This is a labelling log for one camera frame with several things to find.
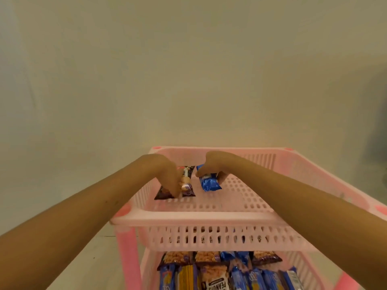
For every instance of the person's right hand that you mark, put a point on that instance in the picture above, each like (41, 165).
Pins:
(217, 163)

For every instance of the person's left hand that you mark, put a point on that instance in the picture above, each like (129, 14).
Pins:
(169, 172)

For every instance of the blue biscuit snack packet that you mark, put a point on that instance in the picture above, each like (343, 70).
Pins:
(167, 279)
(257, 280)
(227, 256)
(239, 279)
(291, 280)
(242, 257)
(210, 182)
(273, 280)

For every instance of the pink two-tier plastic rack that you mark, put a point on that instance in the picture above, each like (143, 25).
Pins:
(211, 218)

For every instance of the yellow snack packet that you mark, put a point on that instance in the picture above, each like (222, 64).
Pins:
(187, 279)

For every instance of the salted peanuts packet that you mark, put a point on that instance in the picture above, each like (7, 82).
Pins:
(214, 277)

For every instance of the person's right forearm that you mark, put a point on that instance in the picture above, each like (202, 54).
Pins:
(317, 214)

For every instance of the person's left forearm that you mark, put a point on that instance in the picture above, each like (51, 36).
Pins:
(60, 226)

